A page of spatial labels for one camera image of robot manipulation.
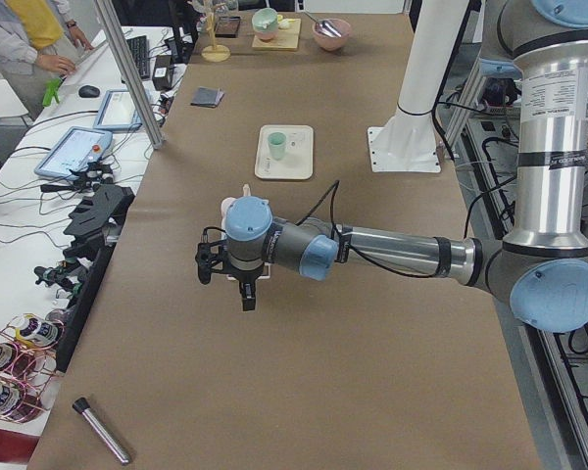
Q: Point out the grey folded cloth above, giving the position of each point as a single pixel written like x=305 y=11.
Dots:
x=207 y=97

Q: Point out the person's hand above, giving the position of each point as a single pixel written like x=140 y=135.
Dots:
x=55 y=63

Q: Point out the cream rabbit tray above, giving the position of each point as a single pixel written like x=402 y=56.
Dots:
x=298 y=163

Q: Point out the wooden mug tree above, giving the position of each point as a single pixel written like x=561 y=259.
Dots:
x=214 y=52

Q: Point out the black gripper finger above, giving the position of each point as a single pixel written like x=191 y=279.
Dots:
x=251 y=296
x=244 y=296

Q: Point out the blue teach pendant far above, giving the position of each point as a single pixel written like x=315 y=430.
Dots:
x=117 y=113

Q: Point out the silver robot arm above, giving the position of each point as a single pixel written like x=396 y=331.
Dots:
x=540 y=268

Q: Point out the green plastic cup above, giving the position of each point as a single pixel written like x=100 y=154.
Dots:
x=277 y=142

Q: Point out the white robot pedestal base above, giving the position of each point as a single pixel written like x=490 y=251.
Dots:
x=407 y=141

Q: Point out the pink plastic cup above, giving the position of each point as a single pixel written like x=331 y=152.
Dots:
x=225 y=205

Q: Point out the metal scoop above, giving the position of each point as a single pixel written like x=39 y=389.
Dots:
x=324 y=27

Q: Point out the black computer mouse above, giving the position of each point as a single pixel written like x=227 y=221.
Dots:
x=88 y=92

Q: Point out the pink bowl with ice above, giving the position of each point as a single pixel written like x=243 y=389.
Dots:
x=331 y=42

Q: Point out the stacked green bowls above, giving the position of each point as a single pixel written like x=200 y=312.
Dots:
x=265 y=24

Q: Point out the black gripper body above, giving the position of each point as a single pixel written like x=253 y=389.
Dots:
x=243 y=274

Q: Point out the person in white shirt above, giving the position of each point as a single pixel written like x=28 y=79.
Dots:
x=31 y=27

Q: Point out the bamboo cutting board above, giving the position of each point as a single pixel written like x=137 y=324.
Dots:
x=285 y=40

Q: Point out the black keyboard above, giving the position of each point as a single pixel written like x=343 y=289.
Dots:
x=138 y=48

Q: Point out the blue teach pendant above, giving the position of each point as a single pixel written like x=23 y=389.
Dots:
x=117 y=113
x=78 y=148

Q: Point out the blue teach pendant near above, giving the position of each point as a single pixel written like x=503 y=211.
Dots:
x=78 y=148

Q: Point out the metal tube black cap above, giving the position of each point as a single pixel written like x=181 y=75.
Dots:
x=84 y=409

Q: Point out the black tool stand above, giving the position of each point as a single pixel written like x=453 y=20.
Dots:
x=96 y=224

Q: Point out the aluminium frame post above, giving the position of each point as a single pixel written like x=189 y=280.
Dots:
x=108 y=18

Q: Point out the white wire cup rack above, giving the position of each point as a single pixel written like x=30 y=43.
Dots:
x=246 y=191

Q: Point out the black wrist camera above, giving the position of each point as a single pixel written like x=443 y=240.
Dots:
x=211 y=256

